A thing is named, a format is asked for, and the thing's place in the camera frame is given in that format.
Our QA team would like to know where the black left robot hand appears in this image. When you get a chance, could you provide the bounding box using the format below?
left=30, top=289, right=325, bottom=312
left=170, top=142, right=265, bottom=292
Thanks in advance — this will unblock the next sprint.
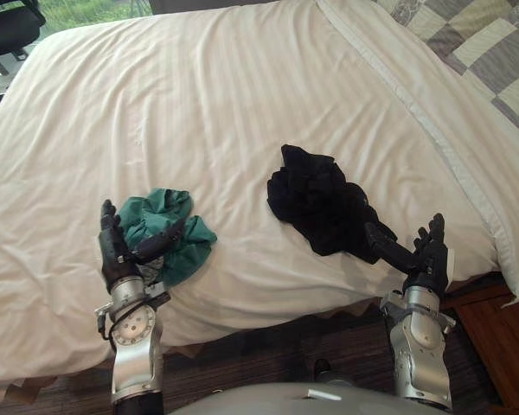
left=98, top=199, right=187, bottom=295

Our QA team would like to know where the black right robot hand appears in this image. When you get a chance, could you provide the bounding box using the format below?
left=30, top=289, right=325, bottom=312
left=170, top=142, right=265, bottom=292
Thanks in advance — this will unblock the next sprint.
left=363, top=213, right=455, bottom=296

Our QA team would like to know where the white quilt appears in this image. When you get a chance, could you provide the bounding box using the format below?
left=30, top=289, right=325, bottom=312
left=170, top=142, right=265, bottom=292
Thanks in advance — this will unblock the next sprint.
left=0, top=0, right=519, bottom=390

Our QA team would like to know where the green crumpled garment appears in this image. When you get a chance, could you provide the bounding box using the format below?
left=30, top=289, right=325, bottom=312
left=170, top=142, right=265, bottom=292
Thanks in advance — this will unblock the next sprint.
left=117, top=187, right=219, bottom=287

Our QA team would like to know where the black crumpled garment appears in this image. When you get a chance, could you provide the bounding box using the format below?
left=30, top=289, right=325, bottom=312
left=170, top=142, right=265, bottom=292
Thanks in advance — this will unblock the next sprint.
left=266, top=144, right=399, bottom=265

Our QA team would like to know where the grey robot torso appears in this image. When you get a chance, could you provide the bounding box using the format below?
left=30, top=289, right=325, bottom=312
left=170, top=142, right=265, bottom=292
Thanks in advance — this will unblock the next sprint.
left=168, top=359, right=438, bottom=415

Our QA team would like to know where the grey checkered patchwork blanket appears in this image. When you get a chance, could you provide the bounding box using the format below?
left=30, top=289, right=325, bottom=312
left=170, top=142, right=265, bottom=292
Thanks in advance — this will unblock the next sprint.
left=371, top=0, right=519, bottom=137

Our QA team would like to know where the black office chair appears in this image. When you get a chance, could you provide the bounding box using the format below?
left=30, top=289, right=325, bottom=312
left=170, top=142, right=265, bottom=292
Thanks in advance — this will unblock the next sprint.
left=0, top=0, right=48, bottom=74

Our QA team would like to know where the wooden bed frame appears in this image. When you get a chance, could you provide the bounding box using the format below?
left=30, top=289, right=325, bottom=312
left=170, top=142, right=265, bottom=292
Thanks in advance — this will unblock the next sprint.
left=440, top=276, right=519, bottom=415

